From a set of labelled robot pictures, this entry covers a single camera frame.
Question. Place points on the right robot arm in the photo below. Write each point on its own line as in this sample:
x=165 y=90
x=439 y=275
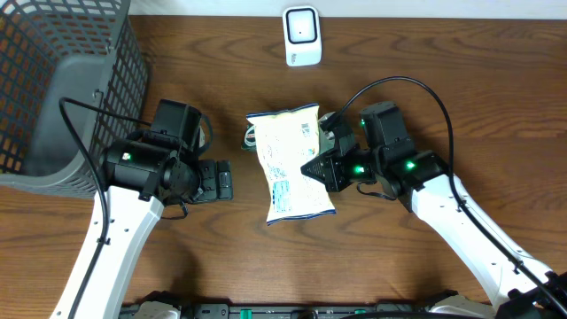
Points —
x=516 y=284

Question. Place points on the dark grey mesh plastic basket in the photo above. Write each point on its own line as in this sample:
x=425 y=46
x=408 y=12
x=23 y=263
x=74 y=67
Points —
x=50 y=49

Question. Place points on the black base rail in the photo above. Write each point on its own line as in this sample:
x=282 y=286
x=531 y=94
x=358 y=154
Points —
x=161 y=309

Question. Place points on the large beige snack bag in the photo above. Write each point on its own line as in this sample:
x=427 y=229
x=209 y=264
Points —
x=285 y=141

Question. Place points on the dark green round-logo packet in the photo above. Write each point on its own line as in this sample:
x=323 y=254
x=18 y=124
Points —
x=249 y=141

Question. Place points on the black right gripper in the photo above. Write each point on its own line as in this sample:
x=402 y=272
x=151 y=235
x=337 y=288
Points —
x=330 y=175

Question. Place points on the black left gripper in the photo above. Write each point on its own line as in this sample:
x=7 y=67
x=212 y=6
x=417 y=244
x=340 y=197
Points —
x=217 y=180

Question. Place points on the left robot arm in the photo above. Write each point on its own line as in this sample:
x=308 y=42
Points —
x=137 y=177

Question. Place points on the white barcode scanner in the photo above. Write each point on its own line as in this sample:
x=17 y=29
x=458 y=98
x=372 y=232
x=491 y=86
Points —
x=302 y=36

